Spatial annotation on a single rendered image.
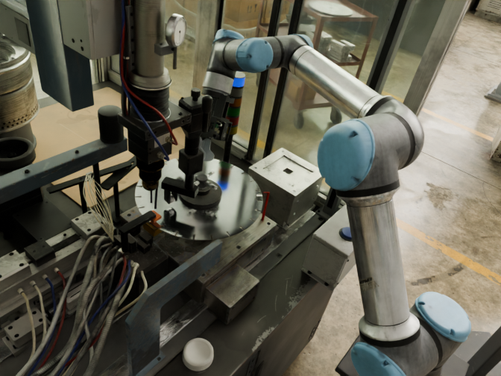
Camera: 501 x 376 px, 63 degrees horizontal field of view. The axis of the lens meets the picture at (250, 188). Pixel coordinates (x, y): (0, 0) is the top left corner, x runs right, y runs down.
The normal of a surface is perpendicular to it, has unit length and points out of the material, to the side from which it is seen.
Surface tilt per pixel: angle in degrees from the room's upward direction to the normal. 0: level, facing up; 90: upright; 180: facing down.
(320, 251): 90
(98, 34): 90
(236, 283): 0
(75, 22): 90
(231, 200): 0
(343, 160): 84
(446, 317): 8
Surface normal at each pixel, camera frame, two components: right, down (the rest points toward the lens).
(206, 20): -0.63, 0.41
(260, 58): 0.57, 0.26
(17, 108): 0.88, 0.39
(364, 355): -0.79, 0.38
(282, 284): 0.15, -0.77
